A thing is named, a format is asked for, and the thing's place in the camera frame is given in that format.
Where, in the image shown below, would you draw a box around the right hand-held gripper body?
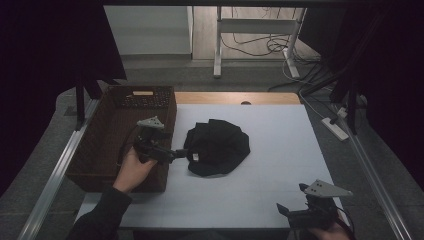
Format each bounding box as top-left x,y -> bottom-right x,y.
288,179 -> 354,230

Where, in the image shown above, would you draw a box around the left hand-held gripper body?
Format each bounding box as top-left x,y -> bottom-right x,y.
133,115 -> 174,165

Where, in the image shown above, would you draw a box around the black cloth with white tag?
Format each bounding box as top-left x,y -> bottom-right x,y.
183,118 -> 251,178

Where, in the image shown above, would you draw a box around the brown woven basket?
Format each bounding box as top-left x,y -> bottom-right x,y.
65,84 -> 178,194

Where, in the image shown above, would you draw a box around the person's right hand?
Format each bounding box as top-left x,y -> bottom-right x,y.
308,222 -> 351,240

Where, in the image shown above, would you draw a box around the person's left hand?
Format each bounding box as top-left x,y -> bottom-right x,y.
113,147 -> 158,194

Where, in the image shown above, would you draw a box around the white table mat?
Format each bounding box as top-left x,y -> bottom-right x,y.
75,103 -> 349,230

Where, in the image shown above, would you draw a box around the white power strip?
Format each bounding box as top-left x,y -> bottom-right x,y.
321,116 -> 350,142

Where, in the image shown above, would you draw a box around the black metal stand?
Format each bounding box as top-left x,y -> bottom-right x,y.
301,9 -> 383,136
74,79 -> 104,132

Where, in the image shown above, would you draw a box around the black curtain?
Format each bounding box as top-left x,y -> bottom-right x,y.
299,0 -> 424,191
0,0 -> 128,198

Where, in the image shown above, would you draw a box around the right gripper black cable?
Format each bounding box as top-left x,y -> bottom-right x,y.
334,205 -> 356,240

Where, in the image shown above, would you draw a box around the aluminium rail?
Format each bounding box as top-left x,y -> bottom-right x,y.
331,103 -> 414,240
17,98 -> 101,240

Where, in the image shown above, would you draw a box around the white cable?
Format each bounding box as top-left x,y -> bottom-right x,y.
282,49 -> 327,120

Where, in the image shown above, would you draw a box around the black floor cables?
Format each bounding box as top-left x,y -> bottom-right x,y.
221,31 -> 323,65

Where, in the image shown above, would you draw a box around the white metal desk frame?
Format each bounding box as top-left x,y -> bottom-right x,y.
213,6 -> 308,80

